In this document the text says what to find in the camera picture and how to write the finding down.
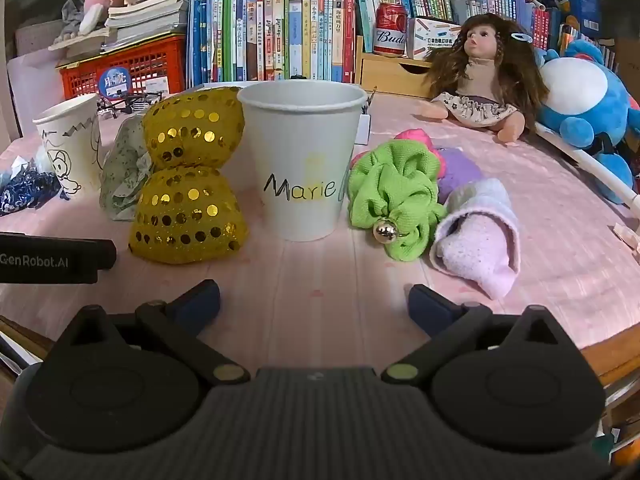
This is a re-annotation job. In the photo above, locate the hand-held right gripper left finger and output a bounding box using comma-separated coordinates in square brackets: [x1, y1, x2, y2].
[64, 280, 251, 386]

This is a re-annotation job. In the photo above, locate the green floral scrunchie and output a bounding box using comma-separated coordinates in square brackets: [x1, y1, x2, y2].
[99, 115, 154, 222]

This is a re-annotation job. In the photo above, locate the wooden drawer box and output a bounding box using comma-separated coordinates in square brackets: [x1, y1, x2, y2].
[359, 35, 437, 100]

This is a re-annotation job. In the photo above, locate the black model bicycle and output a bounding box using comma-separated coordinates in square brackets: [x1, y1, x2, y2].
[96, 90, 167, 118]

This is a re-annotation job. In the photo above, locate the white rod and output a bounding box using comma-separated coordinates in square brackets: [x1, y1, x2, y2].
[532, 124, 640, 212]

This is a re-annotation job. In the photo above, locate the stack of flat books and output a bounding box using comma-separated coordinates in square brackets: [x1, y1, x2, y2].
[49, 0, 191, 57]

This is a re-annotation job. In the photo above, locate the white paper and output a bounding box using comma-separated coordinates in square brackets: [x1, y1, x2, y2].
[9, 154, 37, 182]

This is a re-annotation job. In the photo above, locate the lilac sock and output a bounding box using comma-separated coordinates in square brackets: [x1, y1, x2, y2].
[429, 178, 522, 301]

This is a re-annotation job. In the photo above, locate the red beer can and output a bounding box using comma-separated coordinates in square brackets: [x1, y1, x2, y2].
[373, 2, 409, 57]

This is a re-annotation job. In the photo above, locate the red plastic crate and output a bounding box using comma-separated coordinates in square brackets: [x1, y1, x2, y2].
[58, 36, 187, 101]

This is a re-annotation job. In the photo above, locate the white printed carton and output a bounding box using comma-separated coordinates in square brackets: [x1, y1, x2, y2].
[406, 17, 464, 61]

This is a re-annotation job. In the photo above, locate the dark blue patterned cloth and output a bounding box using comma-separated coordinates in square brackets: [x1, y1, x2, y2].
[0, 157, 62, 217]

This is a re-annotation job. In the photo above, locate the yellow sequin bow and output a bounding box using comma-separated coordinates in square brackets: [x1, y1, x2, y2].
[128, 87, 250, 265]

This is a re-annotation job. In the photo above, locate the white paper cup handwritten name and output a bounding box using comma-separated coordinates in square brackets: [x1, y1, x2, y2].
[237, 79, 369, 242]

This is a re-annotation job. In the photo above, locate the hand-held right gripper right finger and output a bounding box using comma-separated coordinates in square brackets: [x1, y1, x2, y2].
[381, 284, 573, 385]

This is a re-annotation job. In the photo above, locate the purple soft pouch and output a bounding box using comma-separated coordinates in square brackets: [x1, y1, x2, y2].
[436, 147, 485, 207]

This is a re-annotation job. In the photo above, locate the green scrunchie gold bell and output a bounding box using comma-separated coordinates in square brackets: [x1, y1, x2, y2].
[347, 140, 447, 263]

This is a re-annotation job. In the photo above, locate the brown-haired doll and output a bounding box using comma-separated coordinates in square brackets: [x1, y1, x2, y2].
[421, 13, 551, 148]

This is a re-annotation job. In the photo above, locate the blue plush toy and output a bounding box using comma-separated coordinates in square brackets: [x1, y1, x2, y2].
[534, 39, 640, 205]

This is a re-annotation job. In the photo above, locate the grey cloth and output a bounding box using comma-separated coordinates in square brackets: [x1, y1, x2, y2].
[59, 0, 90, 42]

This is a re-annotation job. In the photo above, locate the pink scrunchie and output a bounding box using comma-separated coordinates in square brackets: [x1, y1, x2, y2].
[394, 128, 445, 163]

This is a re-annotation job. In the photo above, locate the white paper cup cartoon drawing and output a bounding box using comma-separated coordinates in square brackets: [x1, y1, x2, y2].
[33, 93, 104, 199]

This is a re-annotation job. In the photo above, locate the row of tall upright books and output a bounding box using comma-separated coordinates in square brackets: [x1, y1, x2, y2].
[186, 0, 359, 89]

